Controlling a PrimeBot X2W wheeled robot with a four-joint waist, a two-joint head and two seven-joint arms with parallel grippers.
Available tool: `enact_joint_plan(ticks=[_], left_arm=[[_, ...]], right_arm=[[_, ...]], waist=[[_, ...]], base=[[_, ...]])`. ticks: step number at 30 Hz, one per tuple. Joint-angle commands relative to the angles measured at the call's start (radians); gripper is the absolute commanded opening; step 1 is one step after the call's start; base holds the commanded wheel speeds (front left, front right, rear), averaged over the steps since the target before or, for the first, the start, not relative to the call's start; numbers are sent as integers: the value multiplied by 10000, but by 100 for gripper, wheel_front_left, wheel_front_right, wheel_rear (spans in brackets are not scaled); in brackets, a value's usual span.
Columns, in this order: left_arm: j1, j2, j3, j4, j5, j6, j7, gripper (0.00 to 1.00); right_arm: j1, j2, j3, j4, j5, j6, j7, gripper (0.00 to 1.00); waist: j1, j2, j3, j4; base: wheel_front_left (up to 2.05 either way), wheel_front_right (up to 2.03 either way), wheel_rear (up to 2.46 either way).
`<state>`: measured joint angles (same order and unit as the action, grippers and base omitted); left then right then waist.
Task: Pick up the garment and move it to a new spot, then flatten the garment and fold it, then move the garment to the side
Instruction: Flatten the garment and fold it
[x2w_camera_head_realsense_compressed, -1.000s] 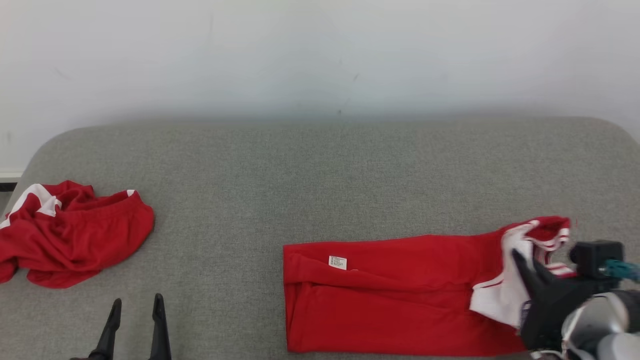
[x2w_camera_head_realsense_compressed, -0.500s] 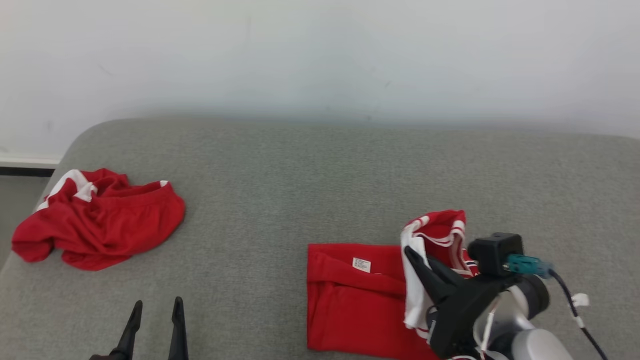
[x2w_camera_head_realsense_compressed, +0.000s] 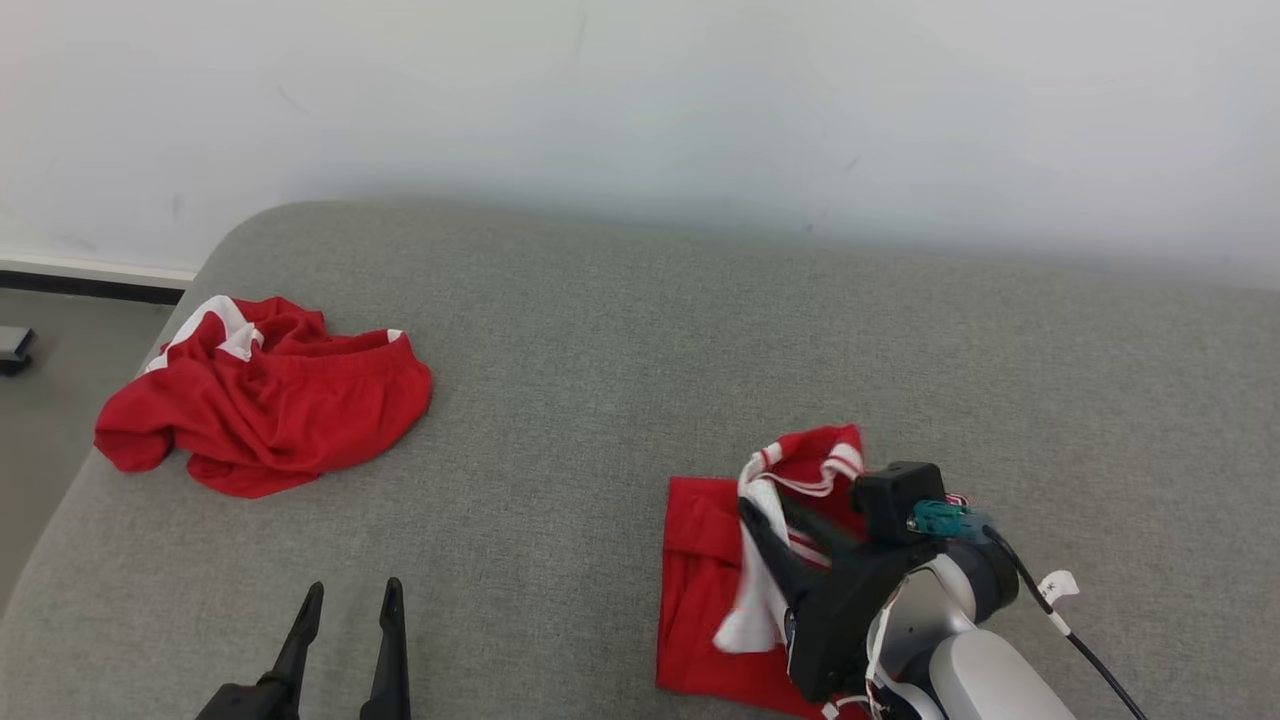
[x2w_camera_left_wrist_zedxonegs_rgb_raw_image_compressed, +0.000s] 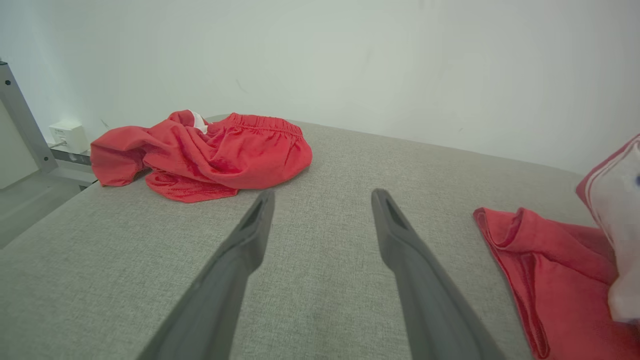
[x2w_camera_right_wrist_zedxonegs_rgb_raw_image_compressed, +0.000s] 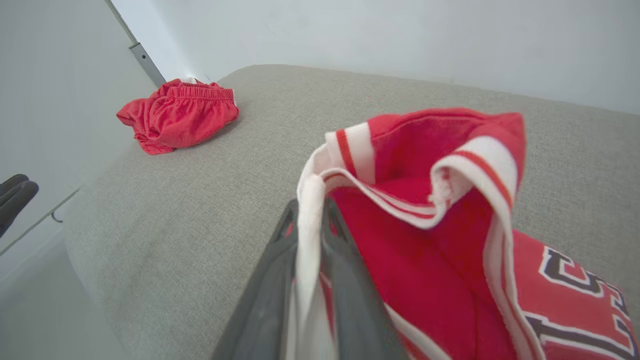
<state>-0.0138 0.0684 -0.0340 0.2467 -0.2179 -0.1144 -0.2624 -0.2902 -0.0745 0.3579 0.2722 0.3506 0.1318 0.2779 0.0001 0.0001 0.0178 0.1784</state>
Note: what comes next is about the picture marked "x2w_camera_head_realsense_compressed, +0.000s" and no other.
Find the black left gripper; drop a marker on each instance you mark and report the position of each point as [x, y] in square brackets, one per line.
[235, 705]

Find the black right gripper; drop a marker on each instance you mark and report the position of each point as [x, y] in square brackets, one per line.
[840, 630]

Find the red Bulls basketball jersey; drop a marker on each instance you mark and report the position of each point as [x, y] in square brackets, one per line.
[700, 600]

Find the red white basketball shorts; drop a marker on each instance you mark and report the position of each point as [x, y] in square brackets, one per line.
[270, 410]

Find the grey fabric sofa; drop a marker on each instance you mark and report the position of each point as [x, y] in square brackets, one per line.
[600, 350]

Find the dark grey floor object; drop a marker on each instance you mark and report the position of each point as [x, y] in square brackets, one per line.
[15, 350]

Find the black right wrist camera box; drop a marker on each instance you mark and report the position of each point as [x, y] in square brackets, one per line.
[895, 495]

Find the white wall baseboard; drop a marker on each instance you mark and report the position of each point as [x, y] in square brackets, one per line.
[80, 275]

